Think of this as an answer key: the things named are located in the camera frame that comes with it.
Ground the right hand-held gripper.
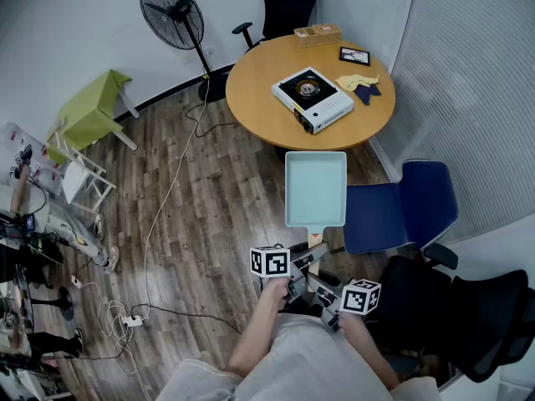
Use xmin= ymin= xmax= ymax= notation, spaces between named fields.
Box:
xmin=307 ymin=271 xmax=382 ymax=334

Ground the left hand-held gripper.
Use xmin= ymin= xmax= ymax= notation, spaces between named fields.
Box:
xmin=249 ymin=242 xmax=330 ymax=304

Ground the white induction cooker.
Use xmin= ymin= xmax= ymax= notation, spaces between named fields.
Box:
xmin=270 ymin=66 xmax=355 ymax=135

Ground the person's left forearm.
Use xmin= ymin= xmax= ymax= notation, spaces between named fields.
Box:
xmin=225 ymin=297 xmax=288 ymax=378

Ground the person's right forearm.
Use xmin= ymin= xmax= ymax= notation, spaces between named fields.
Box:
xmin=336 ymin=312 xmax=400 ymax=392

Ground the person's left hand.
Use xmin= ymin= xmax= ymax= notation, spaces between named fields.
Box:
xmin=259 ymin=277 xmax=290 ymax=308

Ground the blue chair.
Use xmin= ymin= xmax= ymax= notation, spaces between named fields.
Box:
xmin=343 ymin=160 xmax=460 ymax=271

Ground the person's beige shirt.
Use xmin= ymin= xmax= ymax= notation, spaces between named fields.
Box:
xmin=155 ymin=312 xmax=442 ymax=401

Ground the black mesh chair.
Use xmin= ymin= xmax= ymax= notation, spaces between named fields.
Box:
xmin=367 ymin=255 xmax=535 ymax=383

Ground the round wooden table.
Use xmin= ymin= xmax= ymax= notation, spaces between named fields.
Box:
xmin=225 ymin=34 xmax=397 ymax=162

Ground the navy blue cloth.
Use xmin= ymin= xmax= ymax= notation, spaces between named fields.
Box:
xmin=353 ymin=82 xmax=382 ymax=106

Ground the yellow cloth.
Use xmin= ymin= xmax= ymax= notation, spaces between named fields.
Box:
xmin=334 ymin=73 xmax=380 ymax=93

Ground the wicker basket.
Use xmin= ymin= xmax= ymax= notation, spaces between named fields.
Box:
xmin=293 ymin=23 xmax=342 ymax=48

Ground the black high-back office chair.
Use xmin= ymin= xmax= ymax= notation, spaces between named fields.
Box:
xmin=232 ymin=0 xmax=318 ymax=53

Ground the white wooden rack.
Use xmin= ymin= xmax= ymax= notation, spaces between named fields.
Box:
xmin=48 ymin=117 xmax=118 ymax=215

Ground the green table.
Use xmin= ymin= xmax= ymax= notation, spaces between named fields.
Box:
xmin=45 ymin=69 xmax=141 ymax=165

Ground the black standing fan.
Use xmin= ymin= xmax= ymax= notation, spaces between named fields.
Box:
xmin=140 ymin=0 xmax=229 ymax=104

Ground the clear plastic box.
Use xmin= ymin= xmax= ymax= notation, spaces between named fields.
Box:
xmin=0 ymin=121 xmax=64 ymax=194

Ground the long black cable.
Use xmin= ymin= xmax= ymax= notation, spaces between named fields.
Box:
xmin=129 ymin=302 xmax=242 ymax=334

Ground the looped black cable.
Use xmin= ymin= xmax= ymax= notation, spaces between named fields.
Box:
xmin=185 ymin=100 xmax=242 ymax=139

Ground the long white cable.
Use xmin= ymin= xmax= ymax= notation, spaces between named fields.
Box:
xmin=143 ymin=71 xmax=210 ymax=321

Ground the black picture frame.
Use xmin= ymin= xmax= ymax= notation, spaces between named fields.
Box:
xmin=338 ymin=46 xmax=372 ymax=67

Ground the tangled white cable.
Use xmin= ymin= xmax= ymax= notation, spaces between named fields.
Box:
xmin=81 ymin=281 xmax=141 ymax=376

